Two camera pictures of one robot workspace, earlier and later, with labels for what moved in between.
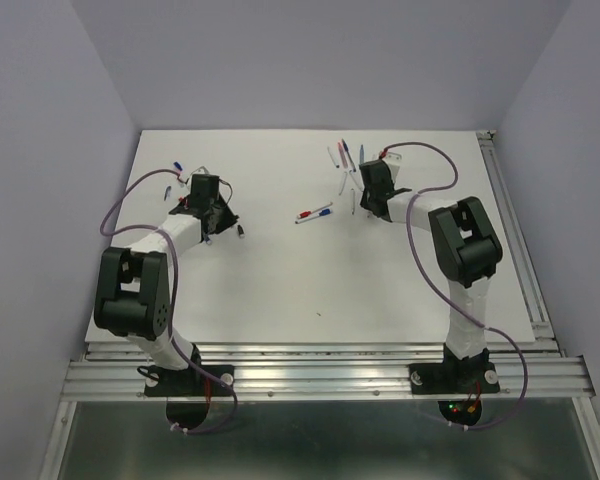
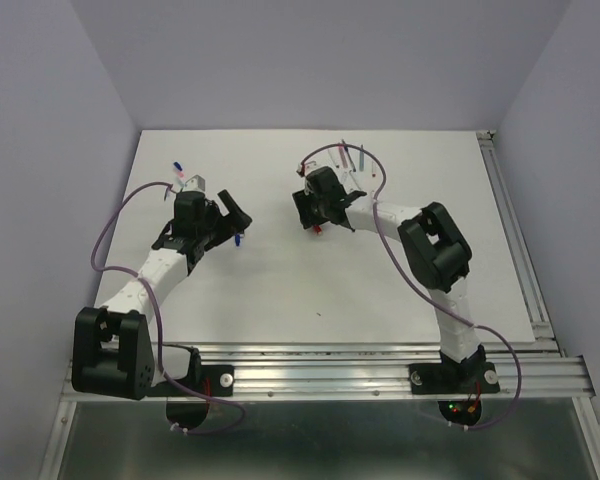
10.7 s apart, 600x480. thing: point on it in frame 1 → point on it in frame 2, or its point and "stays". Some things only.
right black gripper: [363, 201] → [303, 198]
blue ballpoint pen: [348, 155] stays
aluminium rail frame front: [335, 372] stays
